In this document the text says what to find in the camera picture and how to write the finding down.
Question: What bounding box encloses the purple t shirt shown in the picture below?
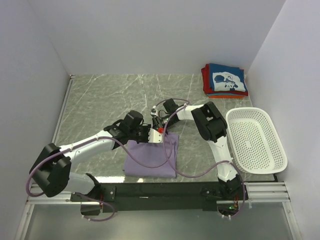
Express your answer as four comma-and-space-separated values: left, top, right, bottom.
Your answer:
122, 132, 179, 178

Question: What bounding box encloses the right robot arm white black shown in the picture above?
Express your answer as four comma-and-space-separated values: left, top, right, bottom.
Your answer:
150, 98, 246, 200

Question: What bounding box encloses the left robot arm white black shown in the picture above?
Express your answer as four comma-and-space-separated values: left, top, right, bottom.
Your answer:
28, 110, 155, 201

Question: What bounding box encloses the orange folded t shirt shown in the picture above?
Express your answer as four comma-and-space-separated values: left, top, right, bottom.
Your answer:
207, 94, 247, 99

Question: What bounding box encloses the red folded t shirt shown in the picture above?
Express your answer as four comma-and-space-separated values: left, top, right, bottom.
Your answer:
201, 64, 249, 96

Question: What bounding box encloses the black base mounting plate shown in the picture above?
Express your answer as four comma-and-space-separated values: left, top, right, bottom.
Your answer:
70, 181, 248, 216

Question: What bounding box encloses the blue printed folded t shirt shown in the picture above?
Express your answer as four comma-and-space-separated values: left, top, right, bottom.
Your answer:
208, 63, 247, 93

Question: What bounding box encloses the white perforated plastic basket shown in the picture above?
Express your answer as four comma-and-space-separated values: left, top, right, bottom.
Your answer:
225, 107, 288, 175

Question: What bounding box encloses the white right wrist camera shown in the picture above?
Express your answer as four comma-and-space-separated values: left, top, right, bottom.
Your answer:
150, 105, 159, 118

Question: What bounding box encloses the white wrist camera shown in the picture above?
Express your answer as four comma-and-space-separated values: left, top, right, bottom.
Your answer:
148, 128, 164, 144
150, 105, 159, 118

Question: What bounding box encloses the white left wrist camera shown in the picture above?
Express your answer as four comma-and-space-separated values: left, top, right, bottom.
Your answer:
148, 128, 164, 144

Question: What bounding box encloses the aluminium front rail frame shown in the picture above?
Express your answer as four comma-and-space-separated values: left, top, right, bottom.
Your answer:
15, 182, 303, 240

